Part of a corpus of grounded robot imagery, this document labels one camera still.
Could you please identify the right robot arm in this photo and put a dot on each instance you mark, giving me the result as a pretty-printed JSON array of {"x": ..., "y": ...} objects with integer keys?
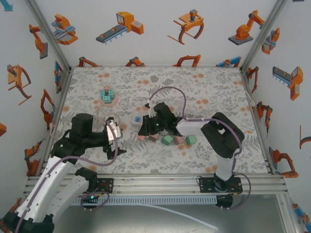
[{"x": 192, "y": 126}]

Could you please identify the green plug adapter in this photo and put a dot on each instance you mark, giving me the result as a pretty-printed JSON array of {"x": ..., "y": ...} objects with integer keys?
[
  {"x": 191, "y": 140},
  {"x": 167, "y": 140}
]

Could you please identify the mauve brown plug adapter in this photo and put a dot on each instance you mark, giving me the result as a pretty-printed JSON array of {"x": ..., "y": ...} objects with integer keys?
[{"x": 153, "y": 138}]

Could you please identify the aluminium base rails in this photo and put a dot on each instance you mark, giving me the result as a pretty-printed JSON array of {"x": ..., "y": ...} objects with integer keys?
[{"x": 158, "y": 185}]

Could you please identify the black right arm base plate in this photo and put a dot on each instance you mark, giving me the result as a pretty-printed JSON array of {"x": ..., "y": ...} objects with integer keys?
[{"x": 206, "y": 185}]

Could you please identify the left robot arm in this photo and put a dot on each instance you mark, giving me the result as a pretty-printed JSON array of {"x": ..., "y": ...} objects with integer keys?
[{"x": 48, "y": 184}]

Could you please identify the pink round socket base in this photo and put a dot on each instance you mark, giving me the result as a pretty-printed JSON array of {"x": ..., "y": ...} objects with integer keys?
[{"x": 110, "y": 103}]

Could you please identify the small pink plug adapter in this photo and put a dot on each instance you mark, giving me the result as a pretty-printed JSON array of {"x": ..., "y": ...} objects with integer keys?
[{"x": 106, "y": 87}]

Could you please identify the floral patterned tablecloth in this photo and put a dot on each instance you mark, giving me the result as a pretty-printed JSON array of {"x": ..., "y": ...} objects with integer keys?
[{"x": 158, "y": 160}]

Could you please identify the aluminium frame post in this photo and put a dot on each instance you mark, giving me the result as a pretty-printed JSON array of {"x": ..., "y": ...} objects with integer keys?
[
  {"x": 262, "y": 36},
  {"x": 48, "y": 36}
]

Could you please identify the white multi-socket power strip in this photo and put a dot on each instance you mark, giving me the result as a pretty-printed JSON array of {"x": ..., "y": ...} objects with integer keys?
[{"x": 136, "y": 120}]

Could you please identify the black controller box green light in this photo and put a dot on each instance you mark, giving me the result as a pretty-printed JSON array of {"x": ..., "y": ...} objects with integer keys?
[{"x": 91, "y": 199}]

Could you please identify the aluminium table side rail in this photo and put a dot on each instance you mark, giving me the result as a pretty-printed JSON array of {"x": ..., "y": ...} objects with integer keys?
[
  {"x": 257, "y": 121},
  {"x": 60, "y": 102}
]

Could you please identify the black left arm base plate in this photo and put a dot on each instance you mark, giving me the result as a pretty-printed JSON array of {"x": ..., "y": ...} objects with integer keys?
[{"x": 107, "y": 185}]

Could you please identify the salmon orange plug adapter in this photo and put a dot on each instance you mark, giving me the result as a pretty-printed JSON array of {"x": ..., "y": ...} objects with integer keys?
[{"x": 141, "y": 137}]

